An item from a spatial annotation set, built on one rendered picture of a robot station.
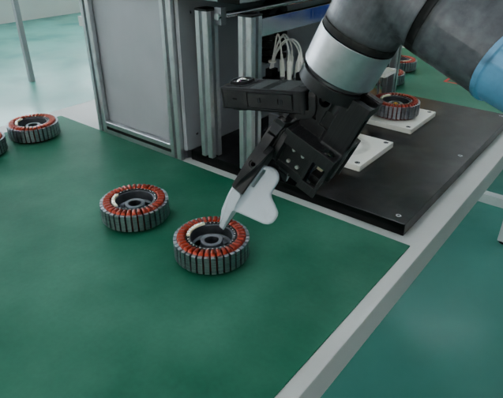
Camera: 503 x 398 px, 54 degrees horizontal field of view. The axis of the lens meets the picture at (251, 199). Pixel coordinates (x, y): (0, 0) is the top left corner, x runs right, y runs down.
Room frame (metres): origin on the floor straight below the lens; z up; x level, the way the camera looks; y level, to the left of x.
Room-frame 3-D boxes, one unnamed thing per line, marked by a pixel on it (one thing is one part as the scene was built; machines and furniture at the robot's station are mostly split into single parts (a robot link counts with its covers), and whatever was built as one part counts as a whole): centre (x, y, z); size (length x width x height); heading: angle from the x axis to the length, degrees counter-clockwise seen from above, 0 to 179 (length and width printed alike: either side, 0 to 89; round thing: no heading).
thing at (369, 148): (0.95, -0.19, 0.78); 0.15 x 0.15 x 0.01; 51
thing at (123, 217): (0.71, 0.19, 0.77); 0.11 x 0.11 x 0.04
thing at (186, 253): (0.60, 0.06, 0.77); 0.11 x 0.11 x 0.04
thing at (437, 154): (1.05, -0.26, 0.76); 0.64 x 0.47 x 0.02; 141
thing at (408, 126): (1.14, -0.34, 0.78); 0.15 x 0.15 x 0.01; 51
